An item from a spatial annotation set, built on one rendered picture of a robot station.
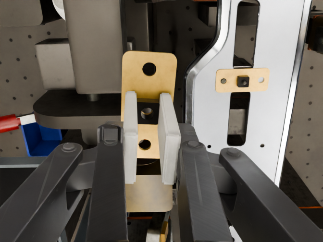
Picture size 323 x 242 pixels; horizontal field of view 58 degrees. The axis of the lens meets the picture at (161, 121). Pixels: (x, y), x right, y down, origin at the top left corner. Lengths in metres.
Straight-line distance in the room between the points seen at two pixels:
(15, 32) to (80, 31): 0.57
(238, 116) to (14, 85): 0.60
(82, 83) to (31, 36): 0.55
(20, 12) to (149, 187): 0.30
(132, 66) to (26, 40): 0.64
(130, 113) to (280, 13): 0.36
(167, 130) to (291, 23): 0.37
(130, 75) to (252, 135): 0.36
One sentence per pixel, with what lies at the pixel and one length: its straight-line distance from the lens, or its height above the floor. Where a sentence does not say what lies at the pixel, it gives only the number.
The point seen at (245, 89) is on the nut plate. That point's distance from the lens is 0.49.
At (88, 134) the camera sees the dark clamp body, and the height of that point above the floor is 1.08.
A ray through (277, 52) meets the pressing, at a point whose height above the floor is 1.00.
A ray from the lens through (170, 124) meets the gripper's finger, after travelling 0.16.
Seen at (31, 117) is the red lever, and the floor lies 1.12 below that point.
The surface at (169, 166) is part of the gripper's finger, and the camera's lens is 0.15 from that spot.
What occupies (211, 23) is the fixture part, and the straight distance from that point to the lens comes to 0.59.
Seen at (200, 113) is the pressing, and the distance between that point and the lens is 0.50.
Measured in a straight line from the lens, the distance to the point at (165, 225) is 0.52.
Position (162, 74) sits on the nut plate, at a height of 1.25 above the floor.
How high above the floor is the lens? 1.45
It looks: 66 degrees down
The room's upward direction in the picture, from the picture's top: 179 degrees counter-clockwise
